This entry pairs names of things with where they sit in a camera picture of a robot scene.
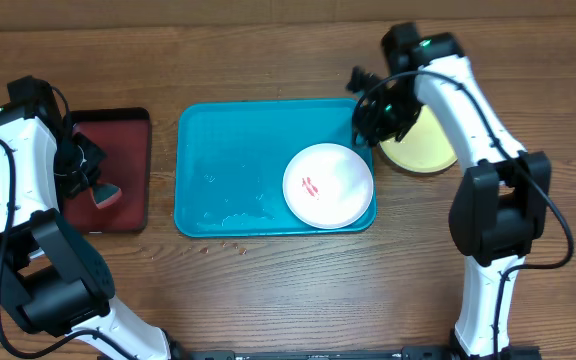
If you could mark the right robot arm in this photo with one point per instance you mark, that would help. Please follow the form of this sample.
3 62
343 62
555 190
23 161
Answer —
499 208

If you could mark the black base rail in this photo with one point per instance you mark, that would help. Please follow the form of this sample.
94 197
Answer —
406 353

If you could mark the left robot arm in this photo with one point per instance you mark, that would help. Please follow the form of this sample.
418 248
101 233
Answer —
55 287

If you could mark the white plastic plate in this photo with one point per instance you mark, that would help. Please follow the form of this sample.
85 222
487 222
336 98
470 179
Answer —
328 186

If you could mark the yellow-green plastic plate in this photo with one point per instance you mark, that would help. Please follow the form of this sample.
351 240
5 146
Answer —
425 149

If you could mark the red and green sponge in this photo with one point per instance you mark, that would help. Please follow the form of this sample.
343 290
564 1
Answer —
105 194

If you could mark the black and red tray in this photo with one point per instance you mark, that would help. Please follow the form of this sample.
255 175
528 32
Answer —
125 135

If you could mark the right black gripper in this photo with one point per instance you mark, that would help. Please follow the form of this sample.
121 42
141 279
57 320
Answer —
373 135

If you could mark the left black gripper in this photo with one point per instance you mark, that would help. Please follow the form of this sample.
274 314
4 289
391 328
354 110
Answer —
75 182

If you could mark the teal plastic serving tray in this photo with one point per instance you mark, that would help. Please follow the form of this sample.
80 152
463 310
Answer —
231 159

